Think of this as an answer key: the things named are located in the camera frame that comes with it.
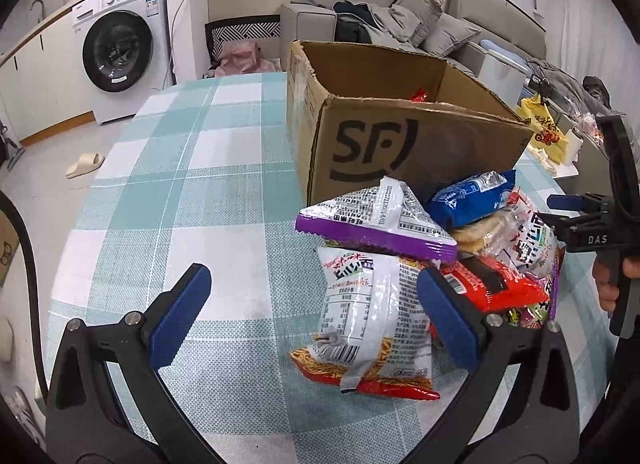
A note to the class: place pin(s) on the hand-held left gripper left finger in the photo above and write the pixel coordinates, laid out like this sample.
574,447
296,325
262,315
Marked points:
177,316

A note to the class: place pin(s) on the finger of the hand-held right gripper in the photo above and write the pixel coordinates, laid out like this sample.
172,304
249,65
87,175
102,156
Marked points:
552,226
567,202

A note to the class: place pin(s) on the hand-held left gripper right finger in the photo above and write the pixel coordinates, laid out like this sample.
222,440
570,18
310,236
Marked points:
447,319

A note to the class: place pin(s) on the white red-print snack packet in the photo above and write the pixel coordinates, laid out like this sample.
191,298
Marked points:
535,244

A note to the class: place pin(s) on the red black-label snack packet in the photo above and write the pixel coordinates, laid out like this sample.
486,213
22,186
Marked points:
500,286

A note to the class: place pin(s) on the clear cracker packet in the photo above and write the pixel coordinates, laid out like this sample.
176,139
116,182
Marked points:
480,235

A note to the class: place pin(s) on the white noodle-print snack packet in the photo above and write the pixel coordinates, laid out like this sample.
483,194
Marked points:
370,314

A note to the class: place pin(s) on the colourful printed snack packet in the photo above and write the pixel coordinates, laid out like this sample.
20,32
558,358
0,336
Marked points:
530,319

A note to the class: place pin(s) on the blue snack packet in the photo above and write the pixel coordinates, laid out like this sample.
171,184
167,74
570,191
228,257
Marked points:
465,204

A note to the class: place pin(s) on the white purple-edged snack packet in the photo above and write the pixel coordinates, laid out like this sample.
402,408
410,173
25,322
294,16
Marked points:
370,224

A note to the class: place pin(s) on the small red snack packet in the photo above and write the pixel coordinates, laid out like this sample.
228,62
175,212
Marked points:
420,94

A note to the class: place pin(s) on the brown cardboard box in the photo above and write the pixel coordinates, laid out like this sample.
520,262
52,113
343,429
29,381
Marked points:
380,144

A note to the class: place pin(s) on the person's right hand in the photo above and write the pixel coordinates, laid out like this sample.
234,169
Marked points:
606,289

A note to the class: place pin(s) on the white cylindrical container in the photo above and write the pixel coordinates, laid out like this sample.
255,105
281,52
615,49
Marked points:
576,144

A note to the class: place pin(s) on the yellow plastic bag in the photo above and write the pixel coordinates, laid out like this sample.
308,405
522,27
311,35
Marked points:
545,129

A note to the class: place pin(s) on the grey coat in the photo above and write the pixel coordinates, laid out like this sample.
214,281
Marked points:
560,84

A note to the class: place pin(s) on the green checked tablecloth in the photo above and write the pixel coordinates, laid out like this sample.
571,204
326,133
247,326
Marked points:
200,184

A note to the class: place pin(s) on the white box with blue lid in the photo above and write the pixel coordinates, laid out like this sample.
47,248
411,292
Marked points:
502,69

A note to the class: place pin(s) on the beige slipper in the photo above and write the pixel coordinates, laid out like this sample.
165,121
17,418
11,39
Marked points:
84,165

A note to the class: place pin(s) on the printed cardboard box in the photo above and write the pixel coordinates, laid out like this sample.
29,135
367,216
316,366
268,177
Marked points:
7,249

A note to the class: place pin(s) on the grey pillow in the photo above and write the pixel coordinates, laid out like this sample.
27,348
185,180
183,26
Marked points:
425,9
450,34

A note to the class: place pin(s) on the grey jacket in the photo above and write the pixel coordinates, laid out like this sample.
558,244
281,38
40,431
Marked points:
395,24

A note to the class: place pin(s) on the pink cloth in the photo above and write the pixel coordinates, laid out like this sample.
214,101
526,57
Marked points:
245,59

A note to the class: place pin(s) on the white washing machine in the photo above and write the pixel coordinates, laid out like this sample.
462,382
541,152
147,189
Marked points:
120,52

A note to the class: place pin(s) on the white kitchen counter cabinet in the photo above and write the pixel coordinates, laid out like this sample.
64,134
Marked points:
45,74

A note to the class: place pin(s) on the dark clothes pile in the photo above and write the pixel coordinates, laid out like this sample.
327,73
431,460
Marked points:
352,22

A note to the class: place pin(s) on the black patterned chair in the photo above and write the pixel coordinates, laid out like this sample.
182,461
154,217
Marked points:
240,32

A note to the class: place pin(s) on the grey sofa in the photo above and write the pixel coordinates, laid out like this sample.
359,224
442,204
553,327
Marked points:
310,19

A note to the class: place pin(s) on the curved kitchen faucet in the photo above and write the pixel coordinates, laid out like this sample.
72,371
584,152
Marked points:
39,7

